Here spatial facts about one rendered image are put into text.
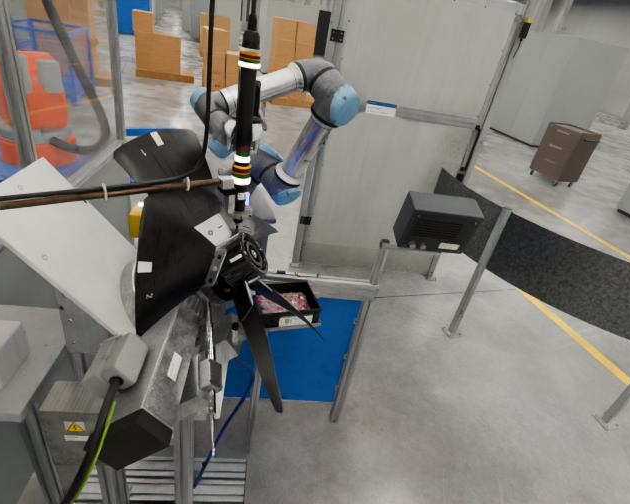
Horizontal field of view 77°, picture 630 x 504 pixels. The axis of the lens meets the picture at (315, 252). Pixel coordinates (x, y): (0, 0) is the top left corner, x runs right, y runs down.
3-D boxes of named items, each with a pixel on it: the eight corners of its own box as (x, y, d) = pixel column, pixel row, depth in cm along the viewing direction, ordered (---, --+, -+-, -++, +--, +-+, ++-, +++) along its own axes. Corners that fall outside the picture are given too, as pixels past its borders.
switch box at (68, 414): (68, 433, 111) (56, 380, 100) (125, 435, 113) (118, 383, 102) (53, 465, 104) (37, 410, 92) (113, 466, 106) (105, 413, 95)
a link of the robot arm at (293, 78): (322, 40, 132) (184, 84, 115) (341, 62, 129) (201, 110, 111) (317, 70, 142) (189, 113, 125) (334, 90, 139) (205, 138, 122)
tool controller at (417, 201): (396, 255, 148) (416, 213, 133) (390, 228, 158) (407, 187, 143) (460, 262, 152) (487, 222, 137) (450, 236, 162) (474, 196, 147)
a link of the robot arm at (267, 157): (251, 165, 170) (275, 145, 168) (267, 189, 166) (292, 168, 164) (237, 155, 159) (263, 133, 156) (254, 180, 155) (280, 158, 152)
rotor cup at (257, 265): (192, 286, 87) (240, 259, 85) (191, 240, 97) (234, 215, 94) (232, 313, 98) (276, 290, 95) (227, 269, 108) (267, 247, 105)
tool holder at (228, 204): (225, 222, 94) (227, 184, 89) (211, 210, 98) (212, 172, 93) (257, 216, 99) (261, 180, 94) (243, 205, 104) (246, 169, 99)
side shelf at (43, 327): (-97, 418, 87) (-102, 409, 86) (2, 311, 118) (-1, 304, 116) (22, 422, 91) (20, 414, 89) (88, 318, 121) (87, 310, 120)
